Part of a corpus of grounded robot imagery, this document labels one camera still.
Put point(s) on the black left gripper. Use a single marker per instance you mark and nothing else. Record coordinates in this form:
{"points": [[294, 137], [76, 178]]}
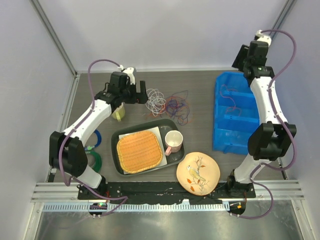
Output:
{"points": [[138, 97]]}

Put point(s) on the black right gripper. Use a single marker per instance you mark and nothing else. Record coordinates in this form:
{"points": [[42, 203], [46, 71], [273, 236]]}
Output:
{"points": [[241, 55]]}

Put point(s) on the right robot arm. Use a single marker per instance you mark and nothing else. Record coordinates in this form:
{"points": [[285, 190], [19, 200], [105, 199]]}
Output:
{"points": [[273, 137]]}

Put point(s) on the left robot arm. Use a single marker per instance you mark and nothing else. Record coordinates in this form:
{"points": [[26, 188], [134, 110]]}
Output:
{"points": [[66, 149]]}

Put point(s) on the yellow ceramic mug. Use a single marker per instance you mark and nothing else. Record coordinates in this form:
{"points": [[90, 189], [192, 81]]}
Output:
{"points": [[119, 113]]}

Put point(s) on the dark green plastic tray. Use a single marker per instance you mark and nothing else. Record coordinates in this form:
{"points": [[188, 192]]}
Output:
{"points": [[160, 128]]}

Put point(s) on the blue plastic compartment bin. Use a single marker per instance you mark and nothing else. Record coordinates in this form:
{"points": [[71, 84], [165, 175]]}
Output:
{"points": [[235, 114]]}

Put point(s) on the blue tape roll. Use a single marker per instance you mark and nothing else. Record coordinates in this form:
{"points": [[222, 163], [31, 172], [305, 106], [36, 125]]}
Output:
{"points": [[99, 140]]}

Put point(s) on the pink ceramic mug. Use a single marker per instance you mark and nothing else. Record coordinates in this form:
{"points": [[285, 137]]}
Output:
{"points": [[173, 141]]}

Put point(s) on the orange woven basket mat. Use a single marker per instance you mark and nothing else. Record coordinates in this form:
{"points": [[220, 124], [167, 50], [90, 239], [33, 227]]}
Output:
{"points": [[138, 151]]}

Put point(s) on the green tape roll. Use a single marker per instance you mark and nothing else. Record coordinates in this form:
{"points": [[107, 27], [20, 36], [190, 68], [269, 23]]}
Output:
{"points": [[96, 161]]}

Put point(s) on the bird pattern ceramic plate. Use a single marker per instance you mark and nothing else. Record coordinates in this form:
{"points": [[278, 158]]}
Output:
{"points": [[198, 173]]}

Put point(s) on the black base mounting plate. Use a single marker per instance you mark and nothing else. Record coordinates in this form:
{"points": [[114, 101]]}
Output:
{"points": [[168, 193]]}

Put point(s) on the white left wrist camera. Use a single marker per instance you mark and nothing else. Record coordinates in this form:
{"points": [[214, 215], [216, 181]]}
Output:
{"points": [[130, 71]]}

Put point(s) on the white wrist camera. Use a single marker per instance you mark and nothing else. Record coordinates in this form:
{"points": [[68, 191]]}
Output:
{"points": [[259, 36], [130, 71]]}

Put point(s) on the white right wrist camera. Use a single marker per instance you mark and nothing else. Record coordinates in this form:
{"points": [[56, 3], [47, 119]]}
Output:
{"points": [[259, 36]]}

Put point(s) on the aluminium front rail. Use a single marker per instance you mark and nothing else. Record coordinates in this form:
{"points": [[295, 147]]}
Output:
{"points": [[56, 197]]}

